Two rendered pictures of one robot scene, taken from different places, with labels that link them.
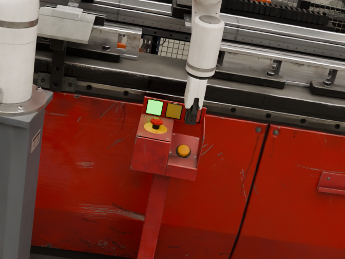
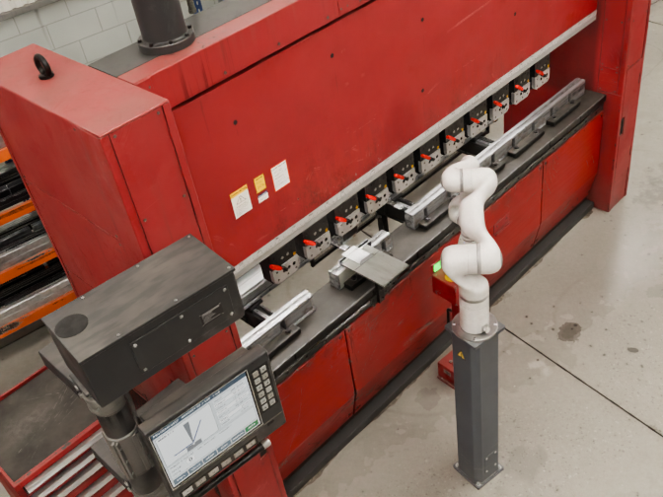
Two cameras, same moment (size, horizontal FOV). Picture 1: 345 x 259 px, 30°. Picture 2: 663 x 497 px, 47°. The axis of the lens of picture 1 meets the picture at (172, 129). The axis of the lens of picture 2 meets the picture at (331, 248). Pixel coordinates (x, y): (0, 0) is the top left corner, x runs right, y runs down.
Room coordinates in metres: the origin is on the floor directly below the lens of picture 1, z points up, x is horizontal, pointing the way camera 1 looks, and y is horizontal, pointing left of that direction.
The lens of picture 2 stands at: (-0.26, 2.06, 3.31)
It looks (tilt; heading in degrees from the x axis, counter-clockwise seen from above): 38 degrees down; 327
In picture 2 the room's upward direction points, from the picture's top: 10 degrees counter-clockwise
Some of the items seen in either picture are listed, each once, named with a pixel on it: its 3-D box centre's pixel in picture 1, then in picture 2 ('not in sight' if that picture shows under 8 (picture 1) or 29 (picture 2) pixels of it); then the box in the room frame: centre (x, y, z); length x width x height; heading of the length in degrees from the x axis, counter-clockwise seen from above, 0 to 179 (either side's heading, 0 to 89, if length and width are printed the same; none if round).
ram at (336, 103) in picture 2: not in sight; (427, 55); (2.14, -0.23, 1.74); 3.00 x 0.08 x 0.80; 96
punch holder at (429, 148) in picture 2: not in sight; (424, 152); (2.13, -0.16, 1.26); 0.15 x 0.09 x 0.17; 96
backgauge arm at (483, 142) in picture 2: not in sight; (459, 138); (2.60, -0.88, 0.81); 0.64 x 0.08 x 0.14; 6
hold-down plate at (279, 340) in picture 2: not in sight; (272, 347); (1.94, 1.01, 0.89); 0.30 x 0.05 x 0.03; 96
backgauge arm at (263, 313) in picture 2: not in sight; (239, 302); (2.40, 0.91, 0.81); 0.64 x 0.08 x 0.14; 6
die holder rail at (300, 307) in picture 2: not in sight; (270, 329); (2.01, 0.96, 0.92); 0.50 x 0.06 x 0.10; 96
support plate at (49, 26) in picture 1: (62, 24); (375, 264); (1.92, 0.40, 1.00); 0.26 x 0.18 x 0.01; 6
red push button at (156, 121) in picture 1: (156, 124); not in sight; (1.77, 0.05, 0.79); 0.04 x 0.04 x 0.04
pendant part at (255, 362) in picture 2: not in sight; (212, 418); (1.35, 1.56, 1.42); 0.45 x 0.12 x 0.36; 91
